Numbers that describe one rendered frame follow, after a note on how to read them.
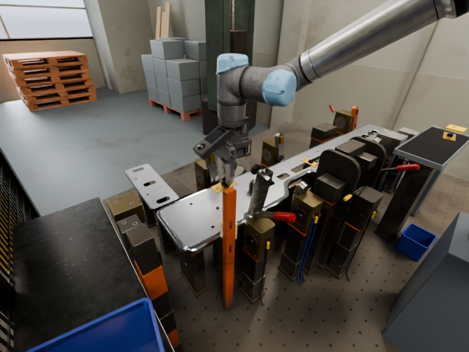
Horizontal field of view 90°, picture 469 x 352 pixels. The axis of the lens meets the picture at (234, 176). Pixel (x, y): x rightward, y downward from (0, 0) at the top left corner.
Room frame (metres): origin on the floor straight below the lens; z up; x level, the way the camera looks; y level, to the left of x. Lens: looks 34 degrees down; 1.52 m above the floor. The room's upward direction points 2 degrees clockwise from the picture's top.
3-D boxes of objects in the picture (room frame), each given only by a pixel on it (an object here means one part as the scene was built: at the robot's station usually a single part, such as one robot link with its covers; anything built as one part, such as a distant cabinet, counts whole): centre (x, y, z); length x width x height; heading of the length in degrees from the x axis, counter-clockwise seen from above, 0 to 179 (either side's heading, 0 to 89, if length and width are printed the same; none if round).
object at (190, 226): (0.91, -0.34, 1.00); 1.38 x 0.22 x 0.02; 129
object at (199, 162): (0.81, 0.12, 0.87); 0.12 x 0.07 x 0.35; 39
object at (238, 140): (0.62, 0.01, 1.23); 0.09 x 0.08 x 0.12; 129
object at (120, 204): (0.53, 0.32, 0.88); 0.08 x 0.08 x 0.36; 39
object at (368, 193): (0.56, -0.43, 0.89); 0.09 x 0.08 x 0.38; 39
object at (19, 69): (4.96, 3.71, 0.44); 1.23 x 0.89 x 0.88; 136
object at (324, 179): (0.58, -0.29, 0.91); 0.07 x 0.05 x 0.42; 39
